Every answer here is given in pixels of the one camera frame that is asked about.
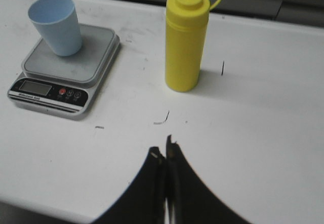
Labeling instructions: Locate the silver digital kitchen scale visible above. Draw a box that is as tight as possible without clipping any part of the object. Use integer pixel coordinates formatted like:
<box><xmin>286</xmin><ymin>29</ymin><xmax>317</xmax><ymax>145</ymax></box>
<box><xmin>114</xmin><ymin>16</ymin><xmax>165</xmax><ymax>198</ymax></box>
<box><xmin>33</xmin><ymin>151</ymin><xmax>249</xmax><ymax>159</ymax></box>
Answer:
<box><xmin>7</xmin><ymin>24</ymin><xmax>120</xmax><ymax>120</ymax></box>

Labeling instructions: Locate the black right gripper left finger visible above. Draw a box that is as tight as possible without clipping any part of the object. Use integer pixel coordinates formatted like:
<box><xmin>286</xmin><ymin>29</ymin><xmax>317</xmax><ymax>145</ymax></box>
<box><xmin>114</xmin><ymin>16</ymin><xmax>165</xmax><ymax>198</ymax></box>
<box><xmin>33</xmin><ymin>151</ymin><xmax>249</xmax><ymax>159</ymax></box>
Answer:
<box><xmin>95</xmin><ymin>146</ymin><xmax>166</xmax><ymax>223</ymax></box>

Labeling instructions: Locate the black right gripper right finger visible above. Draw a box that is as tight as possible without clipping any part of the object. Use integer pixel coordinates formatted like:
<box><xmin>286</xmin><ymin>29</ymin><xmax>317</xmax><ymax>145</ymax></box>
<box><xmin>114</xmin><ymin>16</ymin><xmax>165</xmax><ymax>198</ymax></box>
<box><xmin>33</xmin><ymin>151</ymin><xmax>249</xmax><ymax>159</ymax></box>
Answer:
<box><xmin>166</xmin><ymin>135</ymin><xmax>248</xmax><ymax>223</ymax></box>

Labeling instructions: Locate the yellow squeeze bottle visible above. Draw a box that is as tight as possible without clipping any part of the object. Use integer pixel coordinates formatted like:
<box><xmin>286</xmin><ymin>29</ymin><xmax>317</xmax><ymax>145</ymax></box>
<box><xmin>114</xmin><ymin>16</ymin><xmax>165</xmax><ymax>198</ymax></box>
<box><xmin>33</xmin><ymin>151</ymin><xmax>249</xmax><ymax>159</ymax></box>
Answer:
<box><xmin>165</xmin><ymin>0</ymin><xmax>222</xmax><ymax>92</ymax></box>

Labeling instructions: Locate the light blue plastic cup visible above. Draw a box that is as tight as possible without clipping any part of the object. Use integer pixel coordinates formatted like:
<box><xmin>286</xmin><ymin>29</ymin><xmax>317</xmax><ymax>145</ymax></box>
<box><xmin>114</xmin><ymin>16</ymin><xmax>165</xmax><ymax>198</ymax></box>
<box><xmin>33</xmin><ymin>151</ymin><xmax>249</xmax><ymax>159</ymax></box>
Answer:
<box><xmin>27</xmin><ymin>0</ymin><xmax>82</xmax><ymax>56</ymax></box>

